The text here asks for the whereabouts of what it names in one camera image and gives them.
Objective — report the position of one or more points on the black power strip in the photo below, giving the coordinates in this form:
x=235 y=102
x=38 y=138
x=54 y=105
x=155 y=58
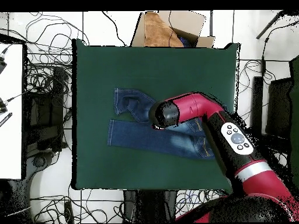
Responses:
x=69 y=212

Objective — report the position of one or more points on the black label strip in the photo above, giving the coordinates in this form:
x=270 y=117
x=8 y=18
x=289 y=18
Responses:
x=5 y=119

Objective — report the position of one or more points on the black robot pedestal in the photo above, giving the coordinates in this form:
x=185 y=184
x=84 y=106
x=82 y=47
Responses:
x=149 y=205

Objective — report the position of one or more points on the green covered side table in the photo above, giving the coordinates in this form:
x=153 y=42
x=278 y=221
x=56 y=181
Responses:
x=294 y=116

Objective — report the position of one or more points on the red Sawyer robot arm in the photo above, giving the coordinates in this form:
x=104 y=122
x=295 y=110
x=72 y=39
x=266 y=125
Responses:
x=193 y=107

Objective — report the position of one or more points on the cardboard box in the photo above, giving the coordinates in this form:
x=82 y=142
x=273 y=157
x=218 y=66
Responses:
x=186 y=22

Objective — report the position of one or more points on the black slanted rod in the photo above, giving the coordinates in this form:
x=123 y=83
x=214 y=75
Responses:
x=268 y=25

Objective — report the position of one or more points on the dark green table cloth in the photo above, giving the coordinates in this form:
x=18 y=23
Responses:
x=151 y=65

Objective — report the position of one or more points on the brown cloth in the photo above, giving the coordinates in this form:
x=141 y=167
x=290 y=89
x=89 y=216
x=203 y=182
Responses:
x=156 y=32

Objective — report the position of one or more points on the blue denim jeans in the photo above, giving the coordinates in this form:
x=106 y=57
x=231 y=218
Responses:
x=140 y=135

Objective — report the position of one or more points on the white table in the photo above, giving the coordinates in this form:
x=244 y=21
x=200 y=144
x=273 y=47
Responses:
x=11 y=144

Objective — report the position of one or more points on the dark blue fabric item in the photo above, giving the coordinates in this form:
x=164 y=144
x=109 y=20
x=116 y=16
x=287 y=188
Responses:
x=184 y=42

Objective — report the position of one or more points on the black office chair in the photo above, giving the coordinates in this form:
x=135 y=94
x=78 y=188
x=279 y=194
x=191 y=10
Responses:
x=46 y=112
x=278 y=107

